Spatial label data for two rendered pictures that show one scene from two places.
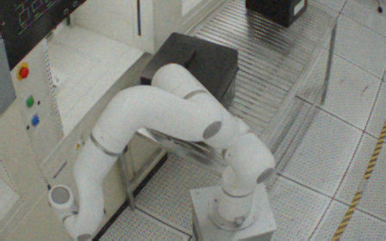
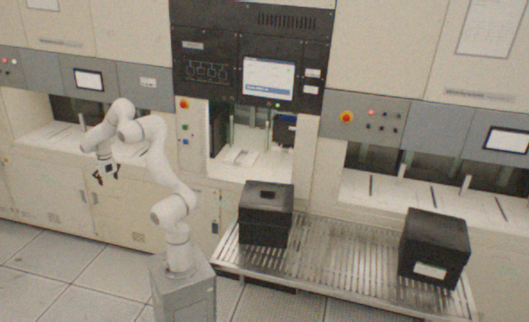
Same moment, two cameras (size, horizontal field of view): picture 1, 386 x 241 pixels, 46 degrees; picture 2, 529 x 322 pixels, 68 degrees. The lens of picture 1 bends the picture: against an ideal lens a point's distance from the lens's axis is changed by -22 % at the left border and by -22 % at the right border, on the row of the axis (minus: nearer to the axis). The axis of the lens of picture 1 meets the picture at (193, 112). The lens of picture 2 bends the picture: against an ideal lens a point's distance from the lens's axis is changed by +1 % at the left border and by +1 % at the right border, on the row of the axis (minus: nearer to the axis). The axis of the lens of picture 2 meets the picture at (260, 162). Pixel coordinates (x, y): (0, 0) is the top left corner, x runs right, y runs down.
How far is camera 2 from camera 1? 1.91 m
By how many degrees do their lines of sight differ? 56
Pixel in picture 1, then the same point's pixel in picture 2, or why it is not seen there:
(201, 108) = (123, 122)
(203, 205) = not seen: hidden behind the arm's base
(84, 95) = (242, 177)
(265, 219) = (172, 284)
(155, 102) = (121, 108)
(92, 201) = (92, 133)
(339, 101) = not seen: outside the picture
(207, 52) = (280, 199)
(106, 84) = not seen: hidden behind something
